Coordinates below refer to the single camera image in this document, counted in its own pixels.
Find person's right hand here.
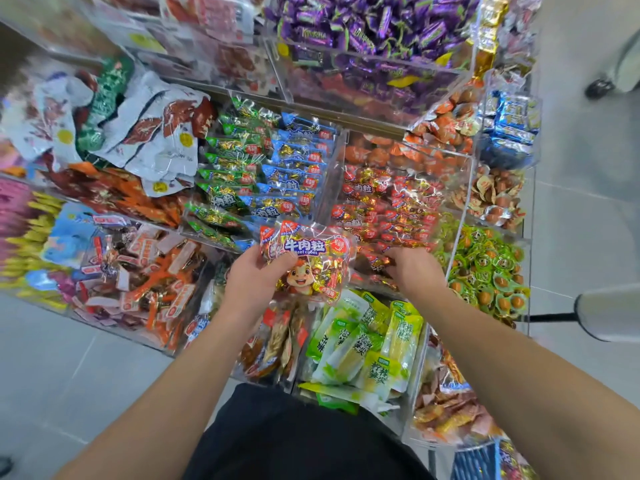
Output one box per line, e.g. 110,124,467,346
385,245,451,306

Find person's left hand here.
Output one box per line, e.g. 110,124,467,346
215,245,303,331

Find handful of red snack packets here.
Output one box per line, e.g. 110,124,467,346
260,217,356,301

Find beef cube packets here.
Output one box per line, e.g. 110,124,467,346
330,165,446,291

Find row of green beef packets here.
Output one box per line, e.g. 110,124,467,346
185,93,286,251

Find row of blue beef packets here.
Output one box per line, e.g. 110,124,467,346
245,113,341,221

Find blue plastic shopping basket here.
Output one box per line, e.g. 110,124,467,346
448,439,541,480

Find clear acrylic snack shelves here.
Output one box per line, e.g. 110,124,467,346
0,0,546,451

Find person's left forearm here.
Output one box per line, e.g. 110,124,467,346
55,313,259,480

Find person's right forearm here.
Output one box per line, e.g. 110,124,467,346
418,289,640,480

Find person's black clothing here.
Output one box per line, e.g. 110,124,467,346
182,385,436,480

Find pile of beige packets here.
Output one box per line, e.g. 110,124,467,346
185,265,316,381

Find pile of green egg packets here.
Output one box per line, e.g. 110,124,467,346
435,217,531,326

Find pile of lime green packets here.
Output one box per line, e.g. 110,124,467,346
298,287,426,411

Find pile of red brown packets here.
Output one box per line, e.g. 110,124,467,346
70,219,211,351

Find pile of orange brown packets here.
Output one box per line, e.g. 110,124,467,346
345,83,526,228

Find pile of dark orange packets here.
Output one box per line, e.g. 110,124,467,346
40,165,191,228

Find pile of blue orange packets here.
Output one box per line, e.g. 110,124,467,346
485,89,543,168

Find blue toy candy packet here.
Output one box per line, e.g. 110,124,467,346
42,203,101,268

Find pile of white meat packets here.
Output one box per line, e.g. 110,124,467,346
5,65,216,198

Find pile of yellow candies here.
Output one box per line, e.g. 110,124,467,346
0,193,66,306

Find green vacuum packet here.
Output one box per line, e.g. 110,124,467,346
77,57,136,156

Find pile of purple candies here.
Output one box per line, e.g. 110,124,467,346
265,0,486,66

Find pile of pink candy sticks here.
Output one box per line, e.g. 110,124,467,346
0,177,31,236

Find pile of red sausage packets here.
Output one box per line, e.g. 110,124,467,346
90,0,286,96

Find pile of assorted small packets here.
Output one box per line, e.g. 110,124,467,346
0,135,36,181

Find pile of yellow packets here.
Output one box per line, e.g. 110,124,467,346
0,0,116,56

